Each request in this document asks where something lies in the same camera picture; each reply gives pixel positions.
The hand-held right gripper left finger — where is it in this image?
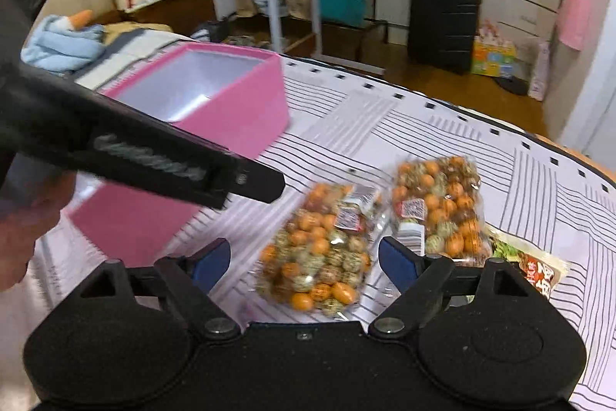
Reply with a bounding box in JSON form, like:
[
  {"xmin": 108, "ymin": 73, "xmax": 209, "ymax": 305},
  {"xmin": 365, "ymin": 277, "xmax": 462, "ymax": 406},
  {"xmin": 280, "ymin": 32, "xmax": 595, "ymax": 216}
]
[{"xmin": 77, "ymin": 238, "xmax": 242, "ymax": 341}]

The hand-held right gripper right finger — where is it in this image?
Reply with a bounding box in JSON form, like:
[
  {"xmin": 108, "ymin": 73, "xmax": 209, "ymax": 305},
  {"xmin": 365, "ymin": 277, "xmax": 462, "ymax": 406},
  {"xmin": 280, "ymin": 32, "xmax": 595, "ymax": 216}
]
[{"xmin": 368, "ymin": 235, "xmax": 536, "ymax": 341}]

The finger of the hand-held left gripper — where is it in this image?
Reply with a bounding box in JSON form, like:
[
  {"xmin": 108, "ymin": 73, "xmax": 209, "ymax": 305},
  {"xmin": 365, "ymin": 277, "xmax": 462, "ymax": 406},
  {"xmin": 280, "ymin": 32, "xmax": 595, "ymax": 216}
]
[{"xmin": 0, "ymin": 59, "xmax": 286, "ymax": 211}]

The clear bag of coated peanuts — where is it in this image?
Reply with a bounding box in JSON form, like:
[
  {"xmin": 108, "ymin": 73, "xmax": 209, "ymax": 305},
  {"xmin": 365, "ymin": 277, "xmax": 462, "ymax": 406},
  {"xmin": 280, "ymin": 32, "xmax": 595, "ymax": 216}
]
[
  {"xmin": 254, "ymin": 181, "xmax": 387, "ymax": 321},
  {"xmin": 389, "ymin": 155, "xmax": 492, "ymax": 268}
]

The pink cardboard box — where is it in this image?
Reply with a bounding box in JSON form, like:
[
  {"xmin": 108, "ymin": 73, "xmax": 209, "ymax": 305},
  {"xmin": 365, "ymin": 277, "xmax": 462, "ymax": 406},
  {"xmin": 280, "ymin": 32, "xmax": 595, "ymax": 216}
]
[{"xmin": 67, "ymin": 42, "xmax": 292, "ymax": 268}]

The person's left hand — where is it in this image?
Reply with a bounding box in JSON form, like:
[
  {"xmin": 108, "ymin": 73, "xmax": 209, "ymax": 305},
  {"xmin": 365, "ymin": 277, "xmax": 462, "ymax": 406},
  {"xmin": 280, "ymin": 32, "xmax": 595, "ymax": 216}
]
[{"xmin": 0, "ymin": 177, "xmax": 74, "ymax": 294}]

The white plush duck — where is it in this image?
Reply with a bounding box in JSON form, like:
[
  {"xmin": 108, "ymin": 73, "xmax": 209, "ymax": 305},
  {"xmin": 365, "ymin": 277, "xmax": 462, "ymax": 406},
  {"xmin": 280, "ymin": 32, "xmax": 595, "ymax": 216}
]
[{"xmin": 60, "ymin": 9, "xmax": 95, "ymax": 32}]

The light blue blanket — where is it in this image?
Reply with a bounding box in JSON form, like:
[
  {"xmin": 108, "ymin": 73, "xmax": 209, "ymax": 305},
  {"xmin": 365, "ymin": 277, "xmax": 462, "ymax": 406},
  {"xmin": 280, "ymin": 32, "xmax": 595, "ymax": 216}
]
[{"xmin": 21, "ymin": 16, "xmax": 107, "ymax": 74}]

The red and beige snack packet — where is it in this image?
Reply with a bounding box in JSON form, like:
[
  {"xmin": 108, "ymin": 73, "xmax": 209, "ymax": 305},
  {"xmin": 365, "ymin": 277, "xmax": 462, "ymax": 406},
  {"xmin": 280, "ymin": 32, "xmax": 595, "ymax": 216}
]
[{"xmin": 485, "ymin": 225, "xmax": 571, "ymax": 307}]

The wooden nightstand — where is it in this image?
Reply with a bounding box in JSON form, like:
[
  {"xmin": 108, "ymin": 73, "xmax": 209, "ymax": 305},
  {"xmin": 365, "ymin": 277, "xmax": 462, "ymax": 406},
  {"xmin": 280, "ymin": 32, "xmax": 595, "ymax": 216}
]
[{"xmin": 124, "ymin": 0, "xmax": 218, "ymax": 37}]

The colourful cartoon box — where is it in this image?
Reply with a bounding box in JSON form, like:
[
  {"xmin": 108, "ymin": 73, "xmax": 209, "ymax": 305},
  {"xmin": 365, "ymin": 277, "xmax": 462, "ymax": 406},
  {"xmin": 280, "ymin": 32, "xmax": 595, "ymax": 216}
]
[{"xmin": 470, "ymin": 20, "xmax": 519, "ymax": 79}]

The white paper bag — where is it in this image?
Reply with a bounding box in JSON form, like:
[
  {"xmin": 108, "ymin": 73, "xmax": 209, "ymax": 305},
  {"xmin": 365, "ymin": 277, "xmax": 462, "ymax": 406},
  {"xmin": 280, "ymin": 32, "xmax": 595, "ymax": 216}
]
[{"xmin": 527, "ymin": 40, "xmax": 552, "ymax": 102}]

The black hard-shell suitcase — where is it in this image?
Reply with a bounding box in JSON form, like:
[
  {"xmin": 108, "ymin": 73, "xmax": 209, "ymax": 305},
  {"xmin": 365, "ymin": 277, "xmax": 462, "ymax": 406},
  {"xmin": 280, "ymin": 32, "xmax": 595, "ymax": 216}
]
[{"xmin": 407, "ymin": 0, "xmax": 483, "ymax": 75}]

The teal shopping bag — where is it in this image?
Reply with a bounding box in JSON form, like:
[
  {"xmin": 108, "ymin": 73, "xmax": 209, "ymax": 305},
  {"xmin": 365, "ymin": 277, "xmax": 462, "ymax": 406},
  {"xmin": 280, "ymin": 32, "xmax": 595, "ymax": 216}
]
[{"xmin": 319, "ymin": 0, "xmax": 372, "ymax": 29}]

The pink hanging bag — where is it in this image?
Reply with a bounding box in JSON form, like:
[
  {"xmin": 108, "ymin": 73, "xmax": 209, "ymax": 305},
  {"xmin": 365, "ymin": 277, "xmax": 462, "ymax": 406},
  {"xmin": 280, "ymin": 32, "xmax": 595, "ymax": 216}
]
[{"xmin": 557, "ymin": 0, "xmax": 594, "ymax": 52}]

